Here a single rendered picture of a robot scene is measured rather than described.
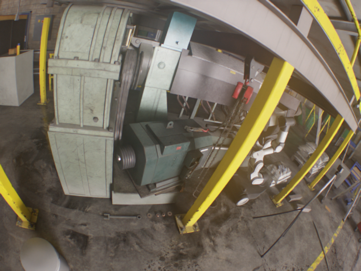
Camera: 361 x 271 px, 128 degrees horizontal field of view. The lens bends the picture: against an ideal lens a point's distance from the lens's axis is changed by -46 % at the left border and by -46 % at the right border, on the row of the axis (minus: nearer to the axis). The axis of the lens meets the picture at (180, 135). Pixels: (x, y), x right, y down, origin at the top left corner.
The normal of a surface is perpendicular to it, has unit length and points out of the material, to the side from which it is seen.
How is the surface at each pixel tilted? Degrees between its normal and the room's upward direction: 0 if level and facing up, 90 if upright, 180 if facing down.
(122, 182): 0
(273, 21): 90
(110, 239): 0
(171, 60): 90
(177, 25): 90
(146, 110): 90
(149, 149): 45
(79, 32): 80
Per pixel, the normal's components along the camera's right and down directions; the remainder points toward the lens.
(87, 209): 0.30, -0.80
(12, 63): 0.26, 0.59
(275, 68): -0.91, -0.09
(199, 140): 0.61, -0.15
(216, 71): 0.33, 0.41
